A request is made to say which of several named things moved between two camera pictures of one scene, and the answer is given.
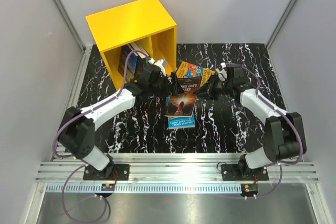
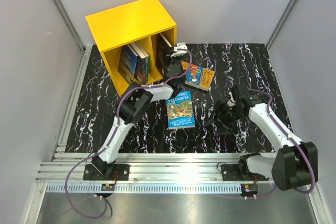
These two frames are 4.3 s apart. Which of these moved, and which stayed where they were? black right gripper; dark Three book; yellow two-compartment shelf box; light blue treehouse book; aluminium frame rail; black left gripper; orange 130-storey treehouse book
Moved: black left gripper; black right gripper; dark Three book
Stayed: yellow two-compartment shelf box; aluminium frame rail; orange 130-storey treehouse book; light blue treehouse book
